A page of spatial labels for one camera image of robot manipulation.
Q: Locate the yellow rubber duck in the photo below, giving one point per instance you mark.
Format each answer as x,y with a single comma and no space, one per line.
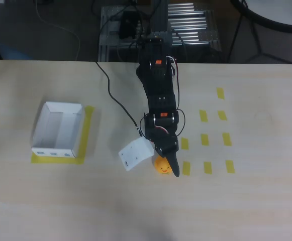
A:
162,167

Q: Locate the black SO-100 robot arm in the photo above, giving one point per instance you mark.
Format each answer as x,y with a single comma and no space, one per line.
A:
158,85

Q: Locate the white cardboard box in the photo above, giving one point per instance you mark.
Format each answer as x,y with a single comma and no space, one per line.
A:
57,125

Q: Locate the yellow tape strip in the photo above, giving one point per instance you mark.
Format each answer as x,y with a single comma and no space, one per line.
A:
186,168
185,143
230,166
222,115
204,139
227,139
203,115
220,93
207,167

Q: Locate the yellow L-shaped tape outline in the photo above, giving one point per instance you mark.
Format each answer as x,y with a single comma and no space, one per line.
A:
85,135

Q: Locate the metal roller rack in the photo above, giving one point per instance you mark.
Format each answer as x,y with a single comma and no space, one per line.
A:
193,25

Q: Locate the round white table top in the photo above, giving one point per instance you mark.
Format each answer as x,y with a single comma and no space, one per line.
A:
274,12

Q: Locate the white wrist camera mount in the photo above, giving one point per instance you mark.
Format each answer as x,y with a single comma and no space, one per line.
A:
135,154

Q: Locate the black table leg frame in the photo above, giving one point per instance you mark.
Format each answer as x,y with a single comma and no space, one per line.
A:
257,47

